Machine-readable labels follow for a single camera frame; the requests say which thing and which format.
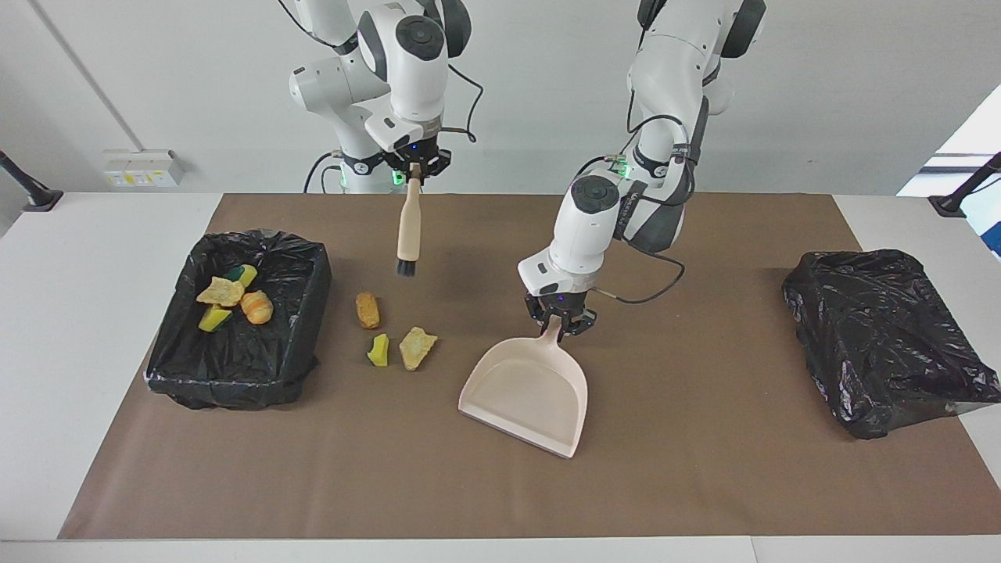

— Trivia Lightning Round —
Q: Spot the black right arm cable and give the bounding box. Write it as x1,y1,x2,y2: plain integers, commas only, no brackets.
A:
434,61,486,146

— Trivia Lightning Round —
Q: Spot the pale pink plastic dustpan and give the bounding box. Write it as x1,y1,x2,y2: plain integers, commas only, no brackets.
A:
458,315,589,459

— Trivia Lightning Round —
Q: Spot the black base cable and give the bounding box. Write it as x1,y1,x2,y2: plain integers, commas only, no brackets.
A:
303,152,346,195

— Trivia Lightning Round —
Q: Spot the beige ridged chip toy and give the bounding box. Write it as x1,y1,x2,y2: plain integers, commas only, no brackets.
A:
239,290,274,325
196,276,246,307
399,326,439,372

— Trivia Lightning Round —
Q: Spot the beige hand brush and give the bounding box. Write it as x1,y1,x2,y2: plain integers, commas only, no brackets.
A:
396,178,423,279

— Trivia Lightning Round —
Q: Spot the black clamp stand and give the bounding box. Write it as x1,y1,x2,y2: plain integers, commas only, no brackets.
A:
929,152,1001,217
0,150,63,212

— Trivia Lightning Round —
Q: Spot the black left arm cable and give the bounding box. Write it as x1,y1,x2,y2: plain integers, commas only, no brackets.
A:
575,113,687,306

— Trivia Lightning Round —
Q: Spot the brown paper table mat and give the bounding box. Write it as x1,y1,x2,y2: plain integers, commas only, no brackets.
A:
59,194,1001,540

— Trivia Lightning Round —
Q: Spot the black bag lined bin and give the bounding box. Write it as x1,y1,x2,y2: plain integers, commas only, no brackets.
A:
145,228,333,411
782,249,1001,440

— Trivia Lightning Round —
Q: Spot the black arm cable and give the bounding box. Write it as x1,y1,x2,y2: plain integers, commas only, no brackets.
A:
575,113,687,306
434,61,486,146

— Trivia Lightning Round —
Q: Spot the white wall socket box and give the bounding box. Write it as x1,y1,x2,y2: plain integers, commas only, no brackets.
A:
104,150,187,188

